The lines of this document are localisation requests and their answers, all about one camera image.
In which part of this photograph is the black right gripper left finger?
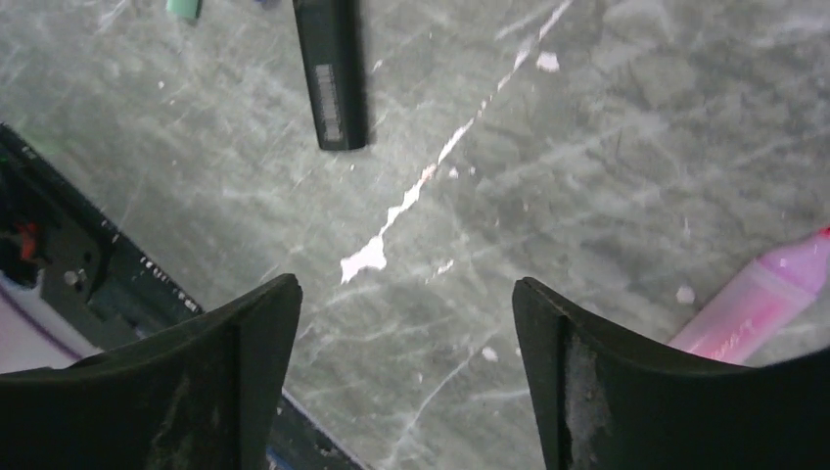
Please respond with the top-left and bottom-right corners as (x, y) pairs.
(1, 274), (302, 469)

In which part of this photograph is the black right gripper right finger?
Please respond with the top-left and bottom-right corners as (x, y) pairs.
(512, 277), (829, 469)

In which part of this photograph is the pink highlighter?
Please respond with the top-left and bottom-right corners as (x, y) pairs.
(668, 227), (829, 364)

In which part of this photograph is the orange black highlighter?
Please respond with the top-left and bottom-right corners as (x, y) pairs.
(293, 0), (369, 152)

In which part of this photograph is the green pen cap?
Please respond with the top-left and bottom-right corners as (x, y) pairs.
(165, 0), (202, 20)

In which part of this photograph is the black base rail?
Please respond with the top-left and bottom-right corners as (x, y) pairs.
(1, 125), (359, 469)

